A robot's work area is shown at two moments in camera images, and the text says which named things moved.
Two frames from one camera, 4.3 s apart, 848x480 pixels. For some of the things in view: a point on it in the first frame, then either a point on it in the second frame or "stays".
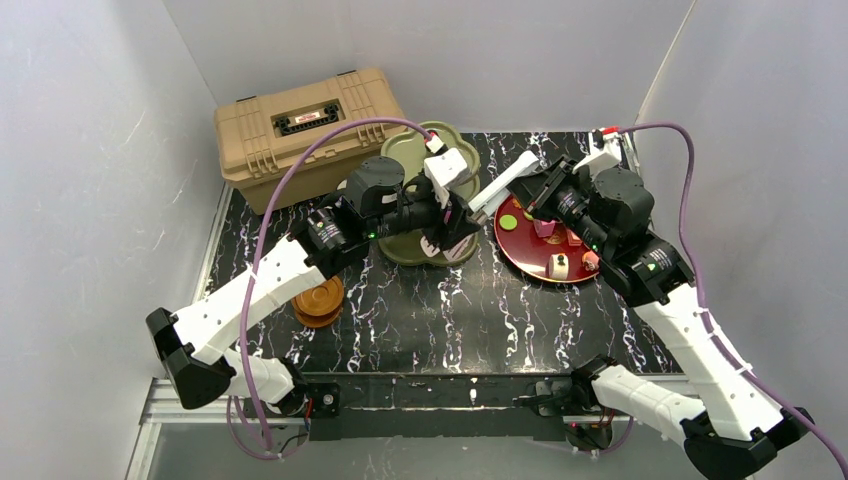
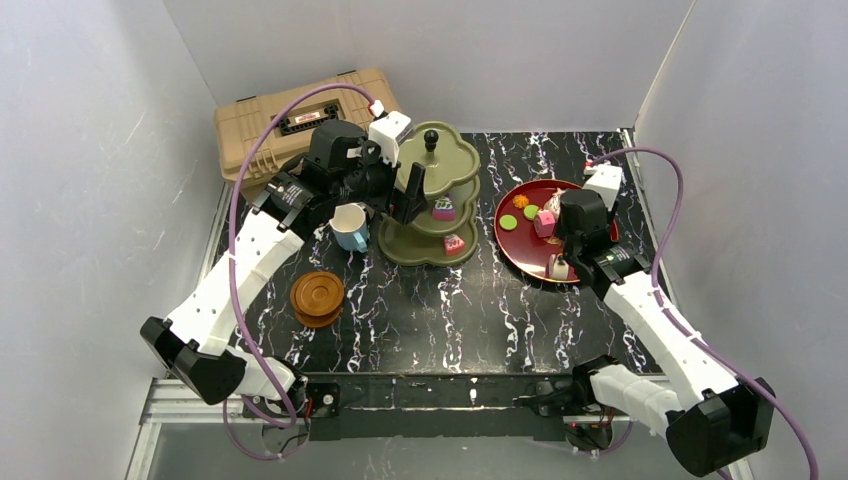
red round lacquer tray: (541, 247) stays
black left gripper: (452, 220) → (390, 187)
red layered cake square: (544, 228) stays
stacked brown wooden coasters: (320, 306) stays
